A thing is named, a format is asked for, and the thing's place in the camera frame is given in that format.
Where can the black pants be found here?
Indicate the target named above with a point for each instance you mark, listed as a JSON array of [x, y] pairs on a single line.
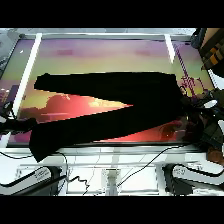
[[110, 90]]

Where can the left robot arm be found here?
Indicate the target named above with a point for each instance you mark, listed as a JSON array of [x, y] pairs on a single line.
[[30, 180]]

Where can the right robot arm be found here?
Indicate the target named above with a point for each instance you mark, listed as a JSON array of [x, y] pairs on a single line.
[[196, 175]]

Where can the heap of clothes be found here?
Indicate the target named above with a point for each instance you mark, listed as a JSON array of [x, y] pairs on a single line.
[[213, 133]]

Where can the checked garment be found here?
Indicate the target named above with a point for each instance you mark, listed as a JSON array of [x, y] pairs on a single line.
[[213, 50]]

